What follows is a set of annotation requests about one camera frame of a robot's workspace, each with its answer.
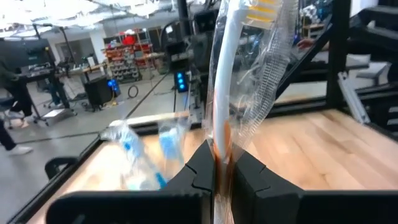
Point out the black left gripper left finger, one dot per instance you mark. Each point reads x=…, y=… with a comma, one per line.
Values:
x=140, y=207

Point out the black table clamp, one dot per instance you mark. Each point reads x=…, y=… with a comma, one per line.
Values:
x=59, y=163

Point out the black rolling desk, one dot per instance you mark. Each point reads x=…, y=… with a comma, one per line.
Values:
x=31, y=59

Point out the blue toothbrush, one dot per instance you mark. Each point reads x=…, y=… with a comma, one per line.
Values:
x=130, y=155
x=171, y=143

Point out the person's hand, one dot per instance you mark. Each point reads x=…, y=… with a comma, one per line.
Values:
x=311, y=43

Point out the person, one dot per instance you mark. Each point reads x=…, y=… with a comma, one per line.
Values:
x=15, y=93

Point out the orange toothbrush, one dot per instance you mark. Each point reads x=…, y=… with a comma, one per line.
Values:
x=224, y=77

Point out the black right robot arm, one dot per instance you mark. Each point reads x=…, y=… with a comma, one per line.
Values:
x=192, y=46

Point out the red parts bin shelf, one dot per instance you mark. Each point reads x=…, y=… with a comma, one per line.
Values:
x=127, y=56

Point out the computer tower blue lights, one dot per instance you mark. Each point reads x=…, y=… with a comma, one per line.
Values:
x=181, y=81

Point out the black aluminium rig frame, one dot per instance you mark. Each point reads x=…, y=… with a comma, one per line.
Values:
x=337, y=46

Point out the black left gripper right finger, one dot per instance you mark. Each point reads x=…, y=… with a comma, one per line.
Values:
x=295, y=208

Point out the black computer tower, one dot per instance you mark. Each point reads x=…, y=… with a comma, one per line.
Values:
x=99, y=91

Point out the silver aluminium extrusion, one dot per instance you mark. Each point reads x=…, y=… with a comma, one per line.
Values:
x=353, y=96

